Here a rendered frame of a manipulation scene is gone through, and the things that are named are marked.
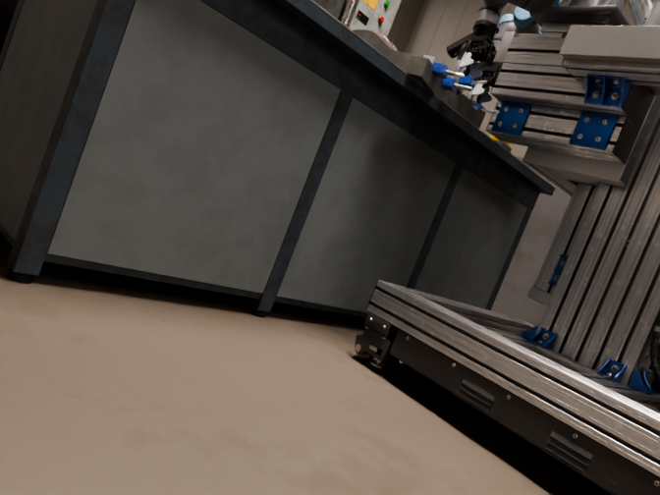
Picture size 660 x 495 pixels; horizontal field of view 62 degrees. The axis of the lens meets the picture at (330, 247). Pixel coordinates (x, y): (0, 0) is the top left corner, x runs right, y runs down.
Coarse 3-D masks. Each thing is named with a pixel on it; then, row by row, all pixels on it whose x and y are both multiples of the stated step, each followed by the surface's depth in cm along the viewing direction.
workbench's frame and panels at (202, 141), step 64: (64, 0) 121; (128, 0) 106; (192, 0) 114; (256, 0) 124; (0, 64) 145; (64, 64) 112; (128, 64) 110; (192, 64) 119; (256, 64) 129; (320, 64) 141; (384, 64) 149; (0, 128) 134; (64, 128) 105; (128, 128) 114; (192, 128) 123; (256, 128) 135; (320, 128) 148; (384, 128) 165; (448, 128) 185; (0, 192) 123; (64, 192) 109; (128, 192) 118; (192, 192) 129; (256, 192) 141; (320, 192) 156; (384, 192) 174; (448, 192) 197; (512, 192) 227; (64, 256) 114; (128, 256) 123; (192, 256) 134; (256, 256) 148; (320, 256) 164; (384, 256) 184; (448, 256) 211; (512, 256) 245
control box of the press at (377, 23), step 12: (336, 0) 260; (360, 0) 256; (372, 0) 261; (384, 0) 266; (396, 0) 271; (336, 12) 258; (360, 12) 258; (372, 12) 263; (384, 12) 268; (396, 12) 273; (360, 24) 261; (372, 24) 265; (384, 24) 270
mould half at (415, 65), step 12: (360, 36) 164; (372, 36) 162; (384, 48) 160; (396, 60) 158; (408, 60) 157; (420, 60) 155; (408, 72) 156; (420, 72) 155; (432, 72) 160; (432, 84) 163; (444, 96) 175
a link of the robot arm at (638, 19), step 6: (630, 0) 192; (636, 0) 189; (642, 0) 188; (648, 0) 187; (654, 0) 187; (630, 6) 193; (636, 6) 189; (642, 6) 188; (648, 6) 187; (636, 12) 190; (642, 12) 188; (648, 12) 187; (636, 18) 190; (642, 18) 188; (636, 24) 190; (642, 24) 188
